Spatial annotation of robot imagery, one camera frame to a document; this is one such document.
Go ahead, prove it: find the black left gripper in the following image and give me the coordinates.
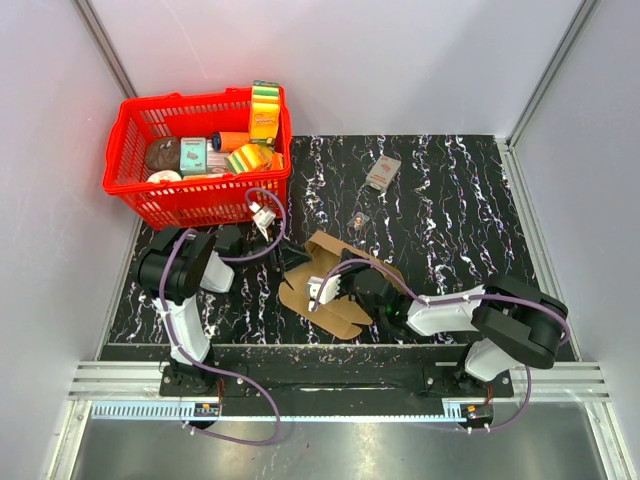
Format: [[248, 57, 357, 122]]
[[235, 224, 311, 273]]

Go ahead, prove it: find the brown cardboard box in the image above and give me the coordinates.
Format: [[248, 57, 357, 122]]
[[279, 231, 404, 340]]

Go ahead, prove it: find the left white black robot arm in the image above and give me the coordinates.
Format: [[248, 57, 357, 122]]
[[135, 225, 311, 396]]

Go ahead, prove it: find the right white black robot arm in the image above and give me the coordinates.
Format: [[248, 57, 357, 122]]
[[321, 259, 570, 396]]

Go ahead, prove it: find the grey card box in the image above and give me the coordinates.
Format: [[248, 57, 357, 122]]
[[365, 155, 401, 192]]

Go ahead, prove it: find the pink white flat box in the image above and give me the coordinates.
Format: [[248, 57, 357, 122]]
[[206, 140, 229, 175]]

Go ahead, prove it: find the teal small box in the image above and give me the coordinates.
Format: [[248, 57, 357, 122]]
[[179, 137, 207, 176]]

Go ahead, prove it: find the orange snack packet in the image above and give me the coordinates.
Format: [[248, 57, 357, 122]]
[[269, 152, 284, 171]]

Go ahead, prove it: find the lying yellow green sponge pack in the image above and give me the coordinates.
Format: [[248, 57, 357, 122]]
[[226, 143, 274, 175]]

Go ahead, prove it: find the red plastic shopping basket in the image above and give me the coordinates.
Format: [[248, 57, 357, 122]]
[[102, 87, 293, 230]]

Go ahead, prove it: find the orange cylinder can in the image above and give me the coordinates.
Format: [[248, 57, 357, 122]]
[[211, 131, 250, 153]]

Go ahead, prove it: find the white round tape roll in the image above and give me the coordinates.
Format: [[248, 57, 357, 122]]
[[147, 170, 182, 184]]

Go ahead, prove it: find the tall yellow green sponge pack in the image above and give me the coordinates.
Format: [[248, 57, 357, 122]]
[[249, 80, 281, 146]]

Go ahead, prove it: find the brown round bread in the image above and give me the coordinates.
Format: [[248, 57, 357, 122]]
[[145, 137, 181, 172]]

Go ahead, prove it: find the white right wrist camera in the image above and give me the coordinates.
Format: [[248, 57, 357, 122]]
[[306, 275, 341, 312]]

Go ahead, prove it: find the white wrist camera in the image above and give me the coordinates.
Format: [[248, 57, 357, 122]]
[[249, 202, 276, 241], [306, 275, 341, 312]]

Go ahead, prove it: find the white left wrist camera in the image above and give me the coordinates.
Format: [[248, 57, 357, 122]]
[[249, 202, 276, 241]]

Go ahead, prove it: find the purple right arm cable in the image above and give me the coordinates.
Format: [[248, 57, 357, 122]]
[[314, 258, 572, 432]]

